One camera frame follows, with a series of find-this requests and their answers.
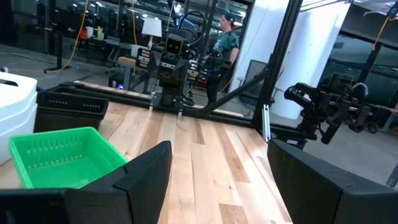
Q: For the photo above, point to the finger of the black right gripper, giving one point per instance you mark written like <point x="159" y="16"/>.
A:
<point x="143" y="58"/>
<point x="193" y="71"/>

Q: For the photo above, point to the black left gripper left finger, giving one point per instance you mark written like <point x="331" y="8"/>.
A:
<point x="93" y="202"/>

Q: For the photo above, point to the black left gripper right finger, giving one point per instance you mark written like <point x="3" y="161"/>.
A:
<point x="326" y="199"/>

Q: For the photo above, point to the green plastic basket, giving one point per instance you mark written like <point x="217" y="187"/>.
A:
<point x="62" y="155"/>

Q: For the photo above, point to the black plastic basket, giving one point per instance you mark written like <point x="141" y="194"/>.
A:
<point x="65" y="124"/>
<point x="71" y="100"/>
<point x="71" y="112"/>

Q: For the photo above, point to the white plastic basket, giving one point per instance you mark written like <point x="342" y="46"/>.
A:
<point x="15" y="133"/>
<point x="18" y="93"/>

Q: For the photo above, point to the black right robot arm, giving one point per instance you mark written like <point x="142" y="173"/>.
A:
<point x="170" y="93"/>

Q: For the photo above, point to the white shade table lamp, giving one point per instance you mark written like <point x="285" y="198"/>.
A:
<point x="151" y="27"/>

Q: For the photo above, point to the person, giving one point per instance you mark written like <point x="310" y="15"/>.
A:
<point x="228" y="43"/>

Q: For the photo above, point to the grey office chair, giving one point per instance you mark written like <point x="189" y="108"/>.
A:
<point x="253" y="71"/>

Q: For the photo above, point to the black floor stand pole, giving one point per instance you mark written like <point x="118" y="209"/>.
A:
<point x="58" y="53"/>

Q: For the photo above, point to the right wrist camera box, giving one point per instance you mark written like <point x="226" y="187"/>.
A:
<point x="174" y="46"/>

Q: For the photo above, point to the black metal table frame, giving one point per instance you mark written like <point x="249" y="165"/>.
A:
<point x="277" y="62"/>

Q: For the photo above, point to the silver metal bracket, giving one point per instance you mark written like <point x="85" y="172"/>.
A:
<point x="266" y="124"/>

